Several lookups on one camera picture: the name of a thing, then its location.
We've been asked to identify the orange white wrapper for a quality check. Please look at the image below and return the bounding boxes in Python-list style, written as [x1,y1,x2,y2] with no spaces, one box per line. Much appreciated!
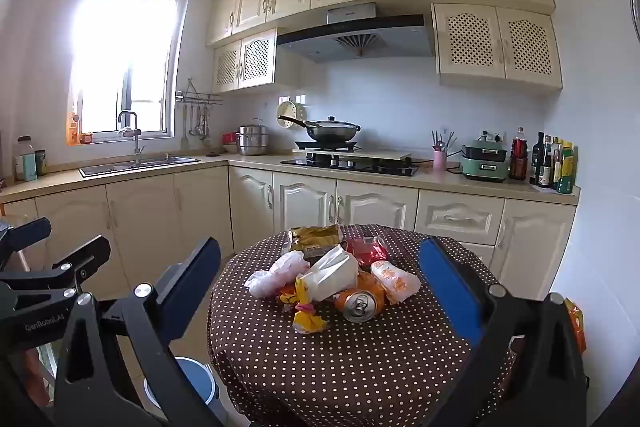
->
[370,260,422,306]

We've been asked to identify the pink utensil holder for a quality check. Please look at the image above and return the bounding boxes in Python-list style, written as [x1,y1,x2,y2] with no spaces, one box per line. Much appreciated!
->
[431,129,457,171]

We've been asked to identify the orange plastic bag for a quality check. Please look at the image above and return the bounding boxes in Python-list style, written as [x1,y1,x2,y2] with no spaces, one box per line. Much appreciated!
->
[565,298,587,355]

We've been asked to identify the cream lattice door cabinet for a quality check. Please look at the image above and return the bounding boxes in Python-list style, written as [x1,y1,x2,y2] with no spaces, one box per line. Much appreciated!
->
[212,27,278,95]

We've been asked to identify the kitchen window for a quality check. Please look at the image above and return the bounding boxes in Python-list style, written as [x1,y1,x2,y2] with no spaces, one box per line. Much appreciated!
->
[67,0,191,145]

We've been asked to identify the yellow candy wrapper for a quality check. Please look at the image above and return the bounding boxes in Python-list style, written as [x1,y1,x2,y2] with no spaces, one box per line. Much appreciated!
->
[278,277,328,335]

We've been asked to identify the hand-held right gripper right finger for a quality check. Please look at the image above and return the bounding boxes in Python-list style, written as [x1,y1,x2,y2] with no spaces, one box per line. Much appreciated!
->
[417,236,588,427]

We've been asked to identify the wide cream lattice cabinet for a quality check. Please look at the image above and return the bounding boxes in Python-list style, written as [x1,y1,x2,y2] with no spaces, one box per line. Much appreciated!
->
[431,3,563,95]

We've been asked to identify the black gas stove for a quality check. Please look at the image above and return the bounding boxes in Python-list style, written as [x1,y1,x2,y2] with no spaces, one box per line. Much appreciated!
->
[280,139,418,178]

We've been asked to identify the brown snack bag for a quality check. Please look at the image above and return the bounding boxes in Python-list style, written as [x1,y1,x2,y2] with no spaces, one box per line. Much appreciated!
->
[287,225,345,260]

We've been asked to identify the steel steamer pot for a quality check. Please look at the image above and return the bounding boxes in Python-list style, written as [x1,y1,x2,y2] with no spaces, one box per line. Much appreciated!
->
[236,118,272,156]

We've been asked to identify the beige kitchen countertop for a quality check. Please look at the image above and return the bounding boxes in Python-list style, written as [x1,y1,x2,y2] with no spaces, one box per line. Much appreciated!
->
[0,152,581,208]

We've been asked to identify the range hood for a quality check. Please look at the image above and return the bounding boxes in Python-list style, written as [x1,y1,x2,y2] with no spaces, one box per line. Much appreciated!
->
[276,3,435,64]

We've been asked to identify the hanging utensil rack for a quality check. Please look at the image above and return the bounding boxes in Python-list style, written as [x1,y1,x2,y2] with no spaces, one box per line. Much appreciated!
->
[175,78,224,145]

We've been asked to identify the white round strainer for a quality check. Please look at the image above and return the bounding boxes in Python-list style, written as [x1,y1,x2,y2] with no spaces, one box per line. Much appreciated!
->
[276,101,308,128]

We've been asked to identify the orange windowsill container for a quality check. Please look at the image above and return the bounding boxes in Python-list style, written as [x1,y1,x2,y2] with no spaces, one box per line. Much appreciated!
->
[65,112,83,145]

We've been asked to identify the row of condiment bottles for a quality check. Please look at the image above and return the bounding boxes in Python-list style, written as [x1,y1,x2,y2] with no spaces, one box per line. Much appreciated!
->
[509,127,576,195]

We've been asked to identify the cream lower cabinets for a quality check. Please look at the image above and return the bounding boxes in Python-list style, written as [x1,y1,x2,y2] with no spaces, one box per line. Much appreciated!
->
[0,164,581,308]

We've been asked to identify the blue trash bin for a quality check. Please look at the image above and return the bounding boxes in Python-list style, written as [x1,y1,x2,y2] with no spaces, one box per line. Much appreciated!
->
[144,356,219,413]

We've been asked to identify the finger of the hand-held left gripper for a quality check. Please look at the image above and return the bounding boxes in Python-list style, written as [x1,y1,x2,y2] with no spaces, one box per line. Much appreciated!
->
[0,235,112,303]
[0,217,53,270]

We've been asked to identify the glass jar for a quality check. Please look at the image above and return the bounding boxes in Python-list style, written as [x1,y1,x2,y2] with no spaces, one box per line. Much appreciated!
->
[14,136,38,182]

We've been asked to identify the black wok with lid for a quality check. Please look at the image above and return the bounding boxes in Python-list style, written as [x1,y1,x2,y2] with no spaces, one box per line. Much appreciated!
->
[277,114,362,142]

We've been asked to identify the green electric cooker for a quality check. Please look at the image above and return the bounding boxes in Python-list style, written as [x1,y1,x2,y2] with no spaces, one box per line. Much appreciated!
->
[459,132,510,182]

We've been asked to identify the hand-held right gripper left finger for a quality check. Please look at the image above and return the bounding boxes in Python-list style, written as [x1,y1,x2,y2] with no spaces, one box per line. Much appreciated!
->
[52,236,223,427]

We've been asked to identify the red snack packet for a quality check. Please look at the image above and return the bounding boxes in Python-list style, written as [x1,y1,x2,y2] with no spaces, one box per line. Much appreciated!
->
[345,235,390,270]

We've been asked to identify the brown polka dot tablecloth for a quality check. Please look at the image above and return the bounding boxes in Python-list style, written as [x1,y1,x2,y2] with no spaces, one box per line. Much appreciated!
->
[206,223,526,427]

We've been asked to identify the steel faucet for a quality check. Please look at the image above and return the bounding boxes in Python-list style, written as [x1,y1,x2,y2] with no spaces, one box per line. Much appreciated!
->
[117,110,147,166]

